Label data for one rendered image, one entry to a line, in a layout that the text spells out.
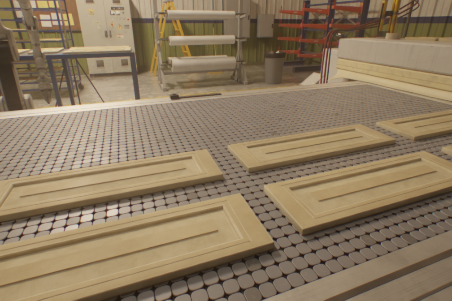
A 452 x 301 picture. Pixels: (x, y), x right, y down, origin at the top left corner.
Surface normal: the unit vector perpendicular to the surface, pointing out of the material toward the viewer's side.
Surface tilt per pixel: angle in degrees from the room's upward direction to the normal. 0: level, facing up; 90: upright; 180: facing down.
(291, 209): 0
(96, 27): 90
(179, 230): 0
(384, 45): 90
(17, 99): 77
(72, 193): 11
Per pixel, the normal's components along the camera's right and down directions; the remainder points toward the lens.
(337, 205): 0.07, -0.84
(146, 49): 0.35, 0.35
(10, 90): 0.49, 0.10
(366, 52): -0.94, 0.13
